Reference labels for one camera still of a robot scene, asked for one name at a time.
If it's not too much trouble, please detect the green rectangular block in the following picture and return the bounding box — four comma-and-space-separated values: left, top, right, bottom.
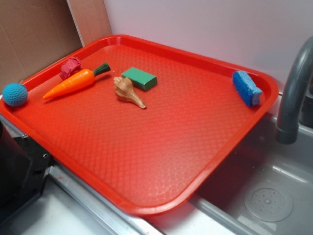
122, 67, 158, 91

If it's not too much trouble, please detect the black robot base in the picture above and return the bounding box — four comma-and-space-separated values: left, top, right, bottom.
0, 123, 51, 225

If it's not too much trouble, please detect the brown conch seashell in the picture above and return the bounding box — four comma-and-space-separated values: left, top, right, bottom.
113, 77, 146, 109

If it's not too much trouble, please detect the blue sponge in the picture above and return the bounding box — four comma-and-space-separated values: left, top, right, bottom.
232, 70, 263, 107

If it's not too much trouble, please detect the crumpled red cloth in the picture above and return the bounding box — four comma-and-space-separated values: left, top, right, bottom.
59, 57, 82, 80

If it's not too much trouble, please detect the red plastic tray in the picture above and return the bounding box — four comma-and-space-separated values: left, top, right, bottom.
0, 35, 278, 215

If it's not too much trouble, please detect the brown cardboard panel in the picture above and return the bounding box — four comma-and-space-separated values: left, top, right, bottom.
0, 0, 112, 89

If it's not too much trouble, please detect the orange toy carrot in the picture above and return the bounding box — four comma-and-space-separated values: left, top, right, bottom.
43, 62, 111, 100

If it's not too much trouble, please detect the grey toy sink basin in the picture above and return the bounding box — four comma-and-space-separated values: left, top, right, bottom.
147, 105, 313, 235

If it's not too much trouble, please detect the blue dimpled ball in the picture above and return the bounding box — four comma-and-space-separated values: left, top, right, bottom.
2, 83, 28, 107

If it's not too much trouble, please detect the grey toy faucet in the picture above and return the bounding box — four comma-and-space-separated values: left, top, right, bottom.
275, 37, 313, 144

